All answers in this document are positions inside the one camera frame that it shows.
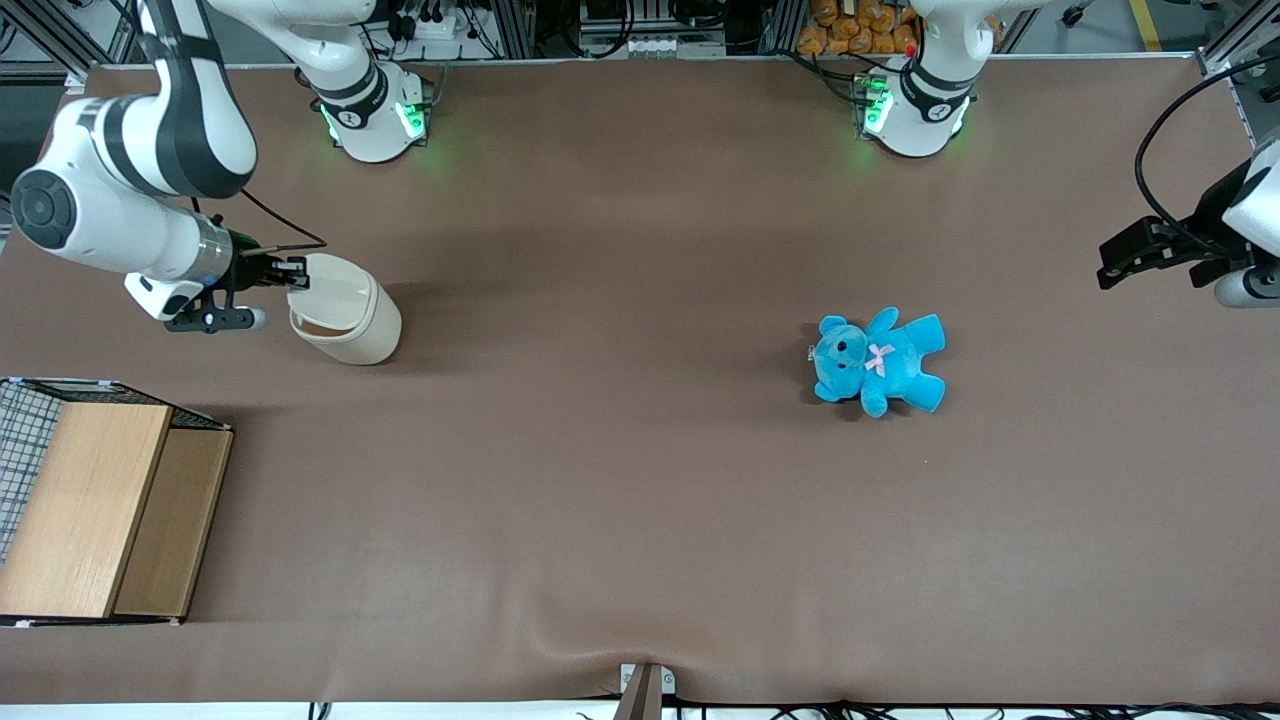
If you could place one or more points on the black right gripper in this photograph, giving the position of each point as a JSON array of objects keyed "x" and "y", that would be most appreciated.
[{"x": 243, "y": 268}]

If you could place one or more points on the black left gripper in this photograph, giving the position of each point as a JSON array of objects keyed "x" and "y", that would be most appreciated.
[{"x": 1207, "y": 226}]

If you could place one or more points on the white lidded trash can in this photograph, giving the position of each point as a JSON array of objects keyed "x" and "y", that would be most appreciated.
[{"x": 360, "y": 335}]

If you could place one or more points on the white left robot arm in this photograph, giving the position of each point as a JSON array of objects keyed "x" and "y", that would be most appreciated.
[{"x": 915, "y": 110}]

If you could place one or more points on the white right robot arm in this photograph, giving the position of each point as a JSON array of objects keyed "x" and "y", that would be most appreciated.
[{"x": 190, "y": 130}]

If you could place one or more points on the white power strip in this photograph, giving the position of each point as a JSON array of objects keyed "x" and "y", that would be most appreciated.
[{"x": 435, "y": 25}]

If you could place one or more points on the blue teddy bear plush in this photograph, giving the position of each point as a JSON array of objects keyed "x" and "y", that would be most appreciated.
[{"x": 895, "y": 365}]

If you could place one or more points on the brown table mat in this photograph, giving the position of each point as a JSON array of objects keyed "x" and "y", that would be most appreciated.
[{"x": 600, "y": 450}]

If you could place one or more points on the orange plush toy pile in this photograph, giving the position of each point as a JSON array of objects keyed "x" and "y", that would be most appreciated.
[{"x": 860, "y": 25}]

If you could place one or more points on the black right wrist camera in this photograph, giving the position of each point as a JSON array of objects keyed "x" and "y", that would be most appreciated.
[{"x": 215, "y": 320}]

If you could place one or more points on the aluminium frame post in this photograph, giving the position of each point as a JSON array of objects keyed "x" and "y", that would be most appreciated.
[
  {"x": 1240, "y": 35},
  {"x": 60, "y": 40}
]

